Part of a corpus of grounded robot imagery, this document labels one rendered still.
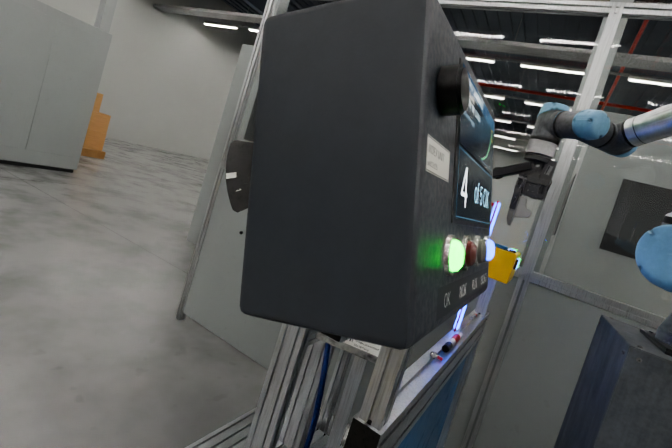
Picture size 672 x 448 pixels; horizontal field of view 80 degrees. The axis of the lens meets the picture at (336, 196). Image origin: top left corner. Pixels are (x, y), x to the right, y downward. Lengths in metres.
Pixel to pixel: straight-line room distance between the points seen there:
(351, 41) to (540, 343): 1.61
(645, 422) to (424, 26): 0.87
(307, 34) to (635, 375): 0.85
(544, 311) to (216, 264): 1.69
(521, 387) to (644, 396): 0.89
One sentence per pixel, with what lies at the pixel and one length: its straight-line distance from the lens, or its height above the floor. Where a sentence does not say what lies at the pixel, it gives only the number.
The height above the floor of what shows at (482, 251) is 1.12.
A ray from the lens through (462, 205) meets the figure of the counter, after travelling 0.30.
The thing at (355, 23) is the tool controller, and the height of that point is 1.23.
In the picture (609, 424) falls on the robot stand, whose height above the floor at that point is 0.85.
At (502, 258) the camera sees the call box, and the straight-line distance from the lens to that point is 1.24.
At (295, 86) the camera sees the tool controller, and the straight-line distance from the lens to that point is 0.25.
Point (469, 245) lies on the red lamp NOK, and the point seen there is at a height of 1.12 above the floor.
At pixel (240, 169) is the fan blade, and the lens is 1.22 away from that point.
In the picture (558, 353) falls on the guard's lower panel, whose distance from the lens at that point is 1.77.
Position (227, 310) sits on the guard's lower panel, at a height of 0.21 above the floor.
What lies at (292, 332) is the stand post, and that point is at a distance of 1.37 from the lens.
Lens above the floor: 1.15
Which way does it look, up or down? 3 degrees down
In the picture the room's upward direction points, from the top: 17 degrees clockwise
